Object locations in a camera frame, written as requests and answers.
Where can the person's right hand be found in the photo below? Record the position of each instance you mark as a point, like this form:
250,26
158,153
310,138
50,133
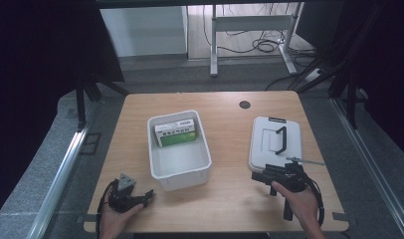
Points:
304,205

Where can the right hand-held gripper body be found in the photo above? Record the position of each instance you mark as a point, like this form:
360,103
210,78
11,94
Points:
291,177

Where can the grey lidded case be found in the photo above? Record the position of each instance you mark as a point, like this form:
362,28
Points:
271,142

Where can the black metal stand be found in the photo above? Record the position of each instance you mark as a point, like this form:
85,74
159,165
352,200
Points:
351,99

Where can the white cabinet panel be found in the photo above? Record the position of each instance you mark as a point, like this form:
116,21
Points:
143,31

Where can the black square floor bracket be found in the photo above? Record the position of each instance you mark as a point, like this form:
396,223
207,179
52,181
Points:
90,143

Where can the white metal desk frame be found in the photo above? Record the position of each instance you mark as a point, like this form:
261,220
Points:
249,23

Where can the person's left hand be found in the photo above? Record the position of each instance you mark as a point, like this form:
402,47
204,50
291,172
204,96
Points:
112,222

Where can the black round table grommet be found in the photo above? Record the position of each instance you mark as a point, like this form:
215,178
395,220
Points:
244,104

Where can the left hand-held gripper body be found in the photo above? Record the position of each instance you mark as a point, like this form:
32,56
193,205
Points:
123,199

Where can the black tripod stand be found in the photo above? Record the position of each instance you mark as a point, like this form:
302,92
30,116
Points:
85,89

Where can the green and white carton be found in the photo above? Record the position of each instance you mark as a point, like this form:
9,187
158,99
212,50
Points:
176,136

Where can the white plastic bin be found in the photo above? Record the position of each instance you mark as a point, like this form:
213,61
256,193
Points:
180,162

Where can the dark curtain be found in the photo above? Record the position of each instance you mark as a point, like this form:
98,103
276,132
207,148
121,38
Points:
382,66
40,83

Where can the aluminium floor rail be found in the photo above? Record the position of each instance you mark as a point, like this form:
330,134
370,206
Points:
60,179
372,166

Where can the white power strip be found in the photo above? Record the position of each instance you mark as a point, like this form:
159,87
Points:
313,75

